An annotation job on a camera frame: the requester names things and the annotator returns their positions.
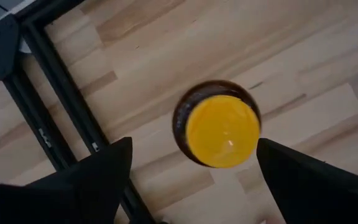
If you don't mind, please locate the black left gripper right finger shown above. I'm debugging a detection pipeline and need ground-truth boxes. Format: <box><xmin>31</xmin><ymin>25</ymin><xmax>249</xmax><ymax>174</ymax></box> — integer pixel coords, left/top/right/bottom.
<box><xmin>255</xmin><ymin>138</ymin><xmax>358</xmax><ymax>224</ymax></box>

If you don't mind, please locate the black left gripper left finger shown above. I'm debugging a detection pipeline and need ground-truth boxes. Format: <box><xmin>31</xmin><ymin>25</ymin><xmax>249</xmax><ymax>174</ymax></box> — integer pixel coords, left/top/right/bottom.
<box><xmin>0</xmin><ymin>136</ymin><xmax>134</xmax><ymax>224</ymax></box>

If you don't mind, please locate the brown bottle with yellow cap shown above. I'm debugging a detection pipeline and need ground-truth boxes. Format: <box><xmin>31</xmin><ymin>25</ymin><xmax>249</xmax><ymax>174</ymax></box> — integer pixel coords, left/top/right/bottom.
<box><xmin>172</xmin><ymin>79</ymin><xmax>262</xmax><ymax>169</ymax></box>

